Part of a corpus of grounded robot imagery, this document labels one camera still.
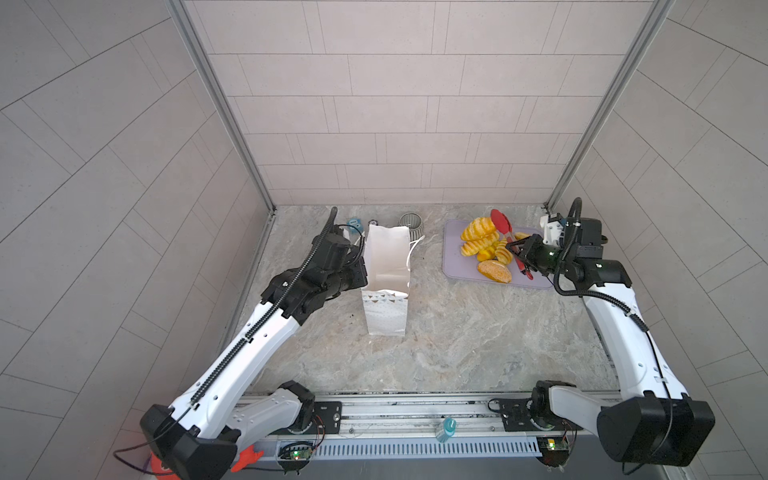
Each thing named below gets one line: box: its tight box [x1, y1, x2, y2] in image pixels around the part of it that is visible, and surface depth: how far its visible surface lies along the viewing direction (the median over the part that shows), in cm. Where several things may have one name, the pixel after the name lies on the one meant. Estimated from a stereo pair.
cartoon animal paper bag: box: [361, 224, 411, 336], surface depth 76 cm
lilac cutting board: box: [442, 219, 553, 289], surface depth 101 cm
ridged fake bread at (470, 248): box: [460, 235, 500, 257], surface depth 101 cm
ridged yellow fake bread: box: [460, 217, 499, 242], surface depth 86 cm
